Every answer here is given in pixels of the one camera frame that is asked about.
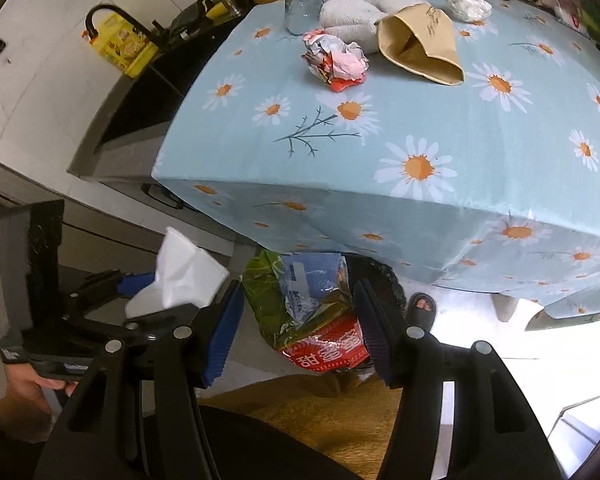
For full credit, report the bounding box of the black sink faucet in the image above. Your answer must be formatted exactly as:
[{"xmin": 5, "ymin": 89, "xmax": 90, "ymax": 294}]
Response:
[{"xmin": 84, "ymin": 2, "xmax": 169, "ymax": 48}]

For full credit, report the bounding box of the black lined trash bin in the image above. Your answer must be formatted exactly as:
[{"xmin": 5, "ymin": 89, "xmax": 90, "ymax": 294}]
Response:
[{"xmin": 344, "ymin": 254, "xmax": 406, "ymax": 374}]

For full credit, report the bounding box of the person's left hand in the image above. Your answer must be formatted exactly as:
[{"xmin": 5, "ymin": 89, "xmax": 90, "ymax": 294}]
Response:
[{"xmin": 5, "ymin": 363, "xmax": 78, "ymax": 414}]

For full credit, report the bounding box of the daisy print blue tablecloth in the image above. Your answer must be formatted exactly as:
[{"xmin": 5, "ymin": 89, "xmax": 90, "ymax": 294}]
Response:
[{"xmin": 152, "ymin": 1, "xmax": 600, "ymax": 318}]

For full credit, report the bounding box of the red white wrapper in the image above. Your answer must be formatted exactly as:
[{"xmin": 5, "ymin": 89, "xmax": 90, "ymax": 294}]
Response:
[{"xmin": 302, "ymin": 29, "xmax": 368, "ymax": 92}]

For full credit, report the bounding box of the black sink basin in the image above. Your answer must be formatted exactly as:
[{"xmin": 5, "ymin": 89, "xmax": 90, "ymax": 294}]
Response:
[{"xmin": 97, "ymin": 4, "xmax": 254, "ymax": 146}]

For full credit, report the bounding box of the white tissue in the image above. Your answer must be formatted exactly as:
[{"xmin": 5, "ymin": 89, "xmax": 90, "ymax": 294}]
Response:
[
  {"xmin": 446, "ymin": 0, "xmax": 492, "ymax": 23},
  {"xmin": 125, "ymin": 226, "xmax": 230, "ymax": 320}
]

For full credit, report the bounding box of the yellow cooking oil jug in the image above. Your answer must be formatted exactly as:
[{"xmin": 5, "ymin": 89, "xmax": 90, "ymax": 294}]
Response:
[{"xmin": 82, "ymin": 12, "xmax": 159, "ymax": 78}]

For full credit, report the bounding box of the person's right sandaled foot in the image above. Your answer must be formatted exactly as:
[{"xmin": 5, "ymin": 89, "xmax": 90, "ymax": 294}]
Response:
[{"xmin": 404, "ymin": 292, "xmax": 437, "ymax": 332}]

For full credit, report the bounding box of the black yellow item by sink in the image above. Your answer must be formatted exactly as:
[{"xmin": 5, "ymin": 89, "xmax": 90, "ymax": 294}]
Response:
[{"xmin": 169, "ymin": 0, "xmax": 228, "ymax": 36}]

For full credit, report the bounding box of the green red snack wrapper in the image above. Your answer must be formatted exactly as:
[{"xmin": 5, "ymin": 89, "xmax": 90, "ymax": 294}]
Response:
[{"xmin": 242, "ymin": 250, "xmax": 370, "ymax": 373}]

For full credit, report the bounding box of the white cloth front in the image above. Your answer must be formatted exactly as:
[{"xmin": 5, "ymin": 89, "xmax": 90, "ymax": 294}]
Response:
[{"xmin": 320, "ymin": 0, "xmax": 387, "ymax": 54}]

